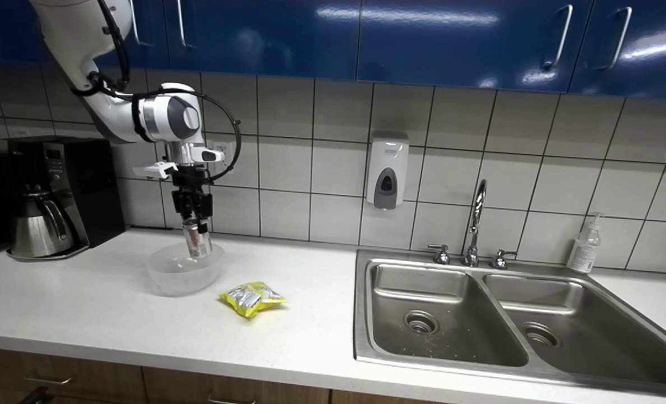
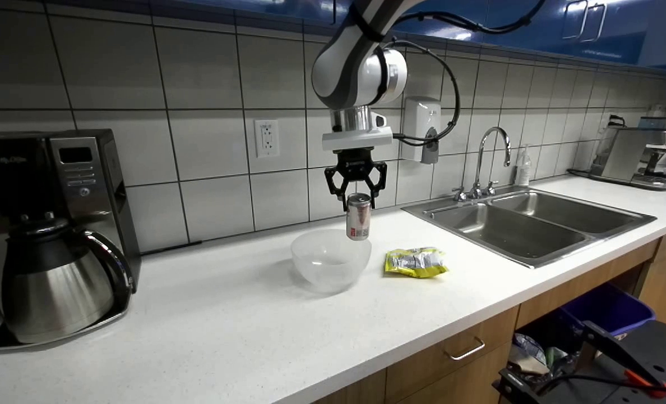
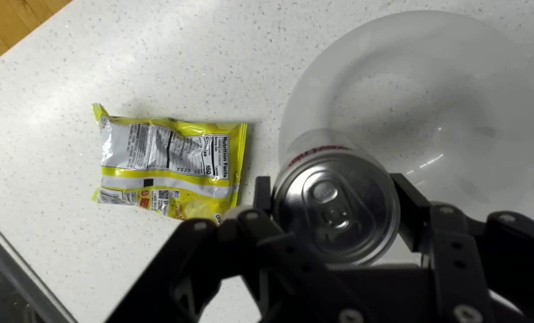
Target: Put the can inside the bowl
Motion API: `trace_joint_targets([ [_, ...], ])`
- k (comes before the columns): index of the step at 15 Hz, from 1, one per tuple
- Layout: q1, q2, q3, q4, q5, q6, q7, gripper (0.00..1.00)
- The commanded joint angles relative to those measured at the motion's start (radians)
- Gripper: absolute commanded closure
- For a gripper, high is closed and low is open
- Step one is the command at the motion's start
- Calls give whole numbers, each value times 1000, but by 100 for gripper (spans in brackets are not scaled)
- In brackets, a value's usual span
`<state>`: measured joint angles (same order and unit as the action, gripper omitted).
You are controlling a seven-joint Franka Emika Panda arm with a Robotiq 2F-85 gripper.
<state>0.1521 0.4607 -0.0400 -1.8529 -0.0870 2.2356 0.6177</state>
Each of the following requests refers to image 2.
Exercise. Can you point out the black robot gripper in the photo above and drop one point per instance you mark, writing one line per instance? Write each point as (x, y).
(356, 165)

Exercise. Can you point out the silver and red soda can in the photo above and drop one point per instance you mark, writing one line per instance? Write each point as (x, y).
(358, 221)

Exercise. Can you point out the clear plastic bowl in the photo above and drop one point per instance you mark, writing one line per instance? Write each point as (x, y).
(328, 261)

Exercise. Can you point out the yellow snack bag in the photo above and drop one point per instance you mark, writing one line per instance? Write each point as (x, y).
(415, 262)

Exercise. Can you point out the chrome sink faucet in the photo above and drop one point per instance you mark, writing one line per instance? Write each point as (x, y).
(482, 148)

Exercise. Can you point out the small dish soap bottle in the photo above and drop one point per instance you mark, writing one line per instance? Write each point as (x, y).
(523, 174)

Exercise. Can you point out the stainless steel double sink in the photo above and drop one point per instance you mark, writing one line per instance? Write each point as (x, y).
(526, 225)

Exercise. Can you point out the wooden drawer front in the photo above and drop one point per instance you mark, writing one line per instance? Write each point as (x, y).
(436, 374)

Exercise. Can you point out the silver espresso machine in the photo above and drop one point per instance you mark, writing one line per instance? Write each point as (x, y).
(630, 157)

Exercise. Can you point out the blue plastic bin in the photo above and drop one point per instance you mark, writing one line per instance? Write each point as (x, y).
(608, 310)

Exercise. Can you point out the black coffee maker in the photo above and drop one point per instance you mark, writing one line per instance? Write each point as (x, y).
(71, 181)

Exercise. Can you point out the black tool with orange grip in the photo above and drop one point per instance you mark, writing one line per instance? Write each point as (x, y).
(608, 356)

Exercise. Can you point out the stainless steel coffee carafe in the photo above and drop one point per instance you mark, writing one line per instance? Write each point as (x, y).
(55, 288)

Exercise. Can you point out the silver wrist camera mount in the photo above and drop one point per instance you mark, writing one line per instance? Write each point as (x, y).
(358, 138)

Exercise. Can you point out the white wall soap dispenser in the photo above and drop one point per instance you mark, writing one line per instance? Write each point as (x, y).
(415, 120)

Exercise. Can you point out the white wall power outlet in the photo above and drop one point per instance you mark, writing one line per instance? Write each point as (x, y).
(267, 138)

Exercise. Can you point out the blue glossy wall cabinet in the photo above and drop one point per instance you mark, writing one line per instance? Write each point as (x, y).
(571, 22)

